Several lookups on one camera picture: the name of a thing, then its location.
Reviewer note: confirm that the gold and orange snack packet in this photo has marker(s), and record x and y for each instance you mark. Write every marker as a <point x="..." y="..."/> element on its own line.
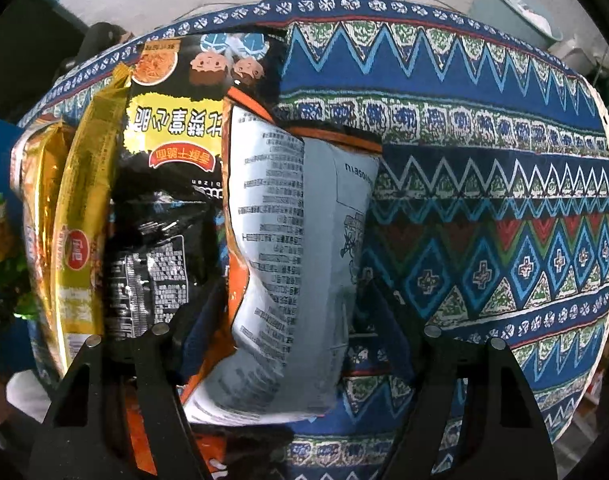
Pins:
<point x="39" y="170"/>

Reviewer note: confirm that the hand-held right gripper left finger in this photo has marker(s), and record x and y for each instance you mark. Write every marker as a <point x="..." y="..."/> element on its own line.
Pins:
<point x="200" y="320"/>

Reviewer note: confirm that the black snack packet cartoon faces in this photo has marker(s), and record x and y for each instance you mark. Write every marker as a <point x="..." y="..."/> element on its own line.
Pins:
<point x="174" y="125"/>

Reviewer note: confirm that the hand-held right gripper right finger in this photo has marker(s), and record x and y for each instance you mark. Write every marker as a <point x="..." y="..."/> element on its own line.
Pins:
<point x="392" y="325"/>

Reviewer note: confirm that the gold snack packet red label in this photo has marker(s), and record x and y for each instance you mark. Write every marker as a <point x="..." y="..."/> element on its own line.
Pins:
<point x="84" y="200"/>

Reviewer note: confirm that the grey-green trash bin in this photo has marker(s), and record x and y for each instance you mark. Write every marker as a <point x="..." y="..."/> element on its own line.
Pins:
<point x="509" y="7"/>

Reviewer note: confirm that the white and orange snack packet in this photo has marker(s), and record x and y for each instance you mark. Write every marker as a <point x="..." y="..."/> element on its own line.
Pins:
<point x="284" y="240"/>

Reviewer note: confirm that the blue patterned tablecloth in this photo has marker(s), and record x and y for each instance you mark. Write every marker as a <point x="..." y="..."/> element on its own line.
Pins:
<point x="484" y="170"/>

